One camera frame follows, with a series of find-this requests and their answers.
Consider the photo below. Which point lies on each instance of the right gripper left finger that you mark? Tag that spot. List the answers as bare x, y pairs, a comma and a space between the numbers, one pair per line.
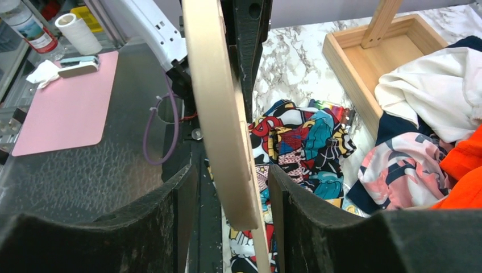
137, 237

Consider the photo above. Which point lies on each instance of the comic print shorts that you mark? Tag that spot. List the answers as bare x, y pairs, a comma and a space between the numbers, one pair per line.
307, 144

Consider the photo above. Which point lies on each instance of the pink white navy garment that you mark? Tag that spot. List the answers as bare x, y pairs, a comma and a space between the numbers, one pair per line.
429, 106

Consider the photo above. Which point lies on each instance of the white paper roll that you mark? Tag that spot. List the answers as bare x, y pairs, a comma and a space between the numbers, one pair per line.
76, 31

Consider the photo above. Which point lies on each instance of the crumpled white tissue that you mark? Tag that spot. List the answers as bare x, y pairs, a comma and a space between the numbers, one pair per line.
45, 73

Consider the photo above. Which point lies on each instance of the pack of coloured markers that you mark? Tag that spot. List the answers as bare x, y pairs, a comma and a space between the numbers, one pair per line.
345, 115

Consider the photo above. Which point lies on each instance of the orange shorts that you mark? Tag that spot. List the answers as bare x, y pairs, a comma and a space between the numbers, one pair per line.
463, 163

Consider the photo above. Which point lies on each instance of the wooden clothes rack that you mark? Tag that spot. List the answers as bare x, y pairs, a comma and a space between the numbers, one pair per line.
360, 56

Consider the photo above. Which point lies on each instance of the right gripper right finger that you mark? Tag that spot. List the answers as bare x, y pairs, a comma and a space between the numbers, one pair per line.
313, 235

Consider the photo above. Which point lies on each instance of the cream hanger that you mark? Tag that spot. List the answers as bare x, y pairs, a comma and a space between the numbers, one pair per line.
220, 108

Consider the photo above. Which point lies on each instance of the red label bottle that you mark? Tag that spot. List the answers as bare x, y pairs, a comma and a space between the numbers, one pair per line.
25, 23

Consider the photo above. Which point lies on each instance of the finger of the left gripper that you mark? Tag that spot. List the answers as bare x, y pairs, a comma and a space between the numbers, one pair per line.
247, 24

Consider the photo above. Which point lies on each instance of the light blue stapler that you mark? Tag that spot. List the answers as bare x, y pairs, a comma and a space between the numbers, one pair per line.
78, 66

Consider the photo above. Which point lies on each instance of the pink mat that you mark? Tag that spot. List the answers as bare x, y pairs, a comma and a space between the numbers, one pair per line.
70, 112

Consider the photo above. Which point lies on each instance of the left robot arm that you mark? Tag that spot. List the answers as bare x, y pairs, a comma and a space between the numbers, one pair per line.
166, 41

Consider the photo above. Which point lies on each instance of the yellow box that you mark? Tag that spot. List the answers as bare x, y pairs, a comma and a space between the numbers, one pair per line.
82, 12

